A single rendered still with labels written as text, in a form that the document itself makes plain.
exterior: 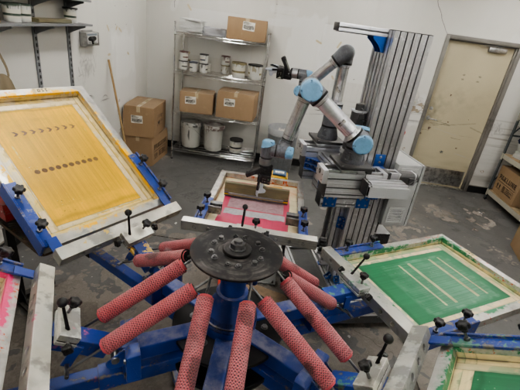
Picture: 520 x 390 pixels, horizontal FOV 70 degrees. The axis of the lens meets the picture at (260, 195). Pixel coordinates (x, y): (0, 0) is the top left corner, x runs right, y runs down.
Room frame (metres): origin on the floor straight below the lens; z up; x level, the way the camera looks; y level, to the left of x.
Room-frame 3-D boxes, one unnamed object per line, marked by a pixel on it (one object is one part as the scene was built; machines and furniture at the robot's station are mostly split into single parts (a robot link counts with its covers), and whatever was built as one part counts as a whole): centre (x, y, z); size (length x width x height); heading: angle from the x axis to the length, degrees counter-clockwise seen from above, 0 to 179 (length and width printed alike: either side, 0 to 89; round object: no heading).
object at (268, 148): (2.10, -0.01, 1.30); 0.09 x 0.08 x 0.11; 88
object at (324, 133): (2.70, -0.44, 1.31); 0.15 x 0.15 x 0.10
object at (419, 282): (1.42, -0.75, 1.05); 1.08 x 0.61 x 0.23; 118
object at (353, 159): (2.22, -0.54, 1.31); 0.15 x 0.15 x 0.10
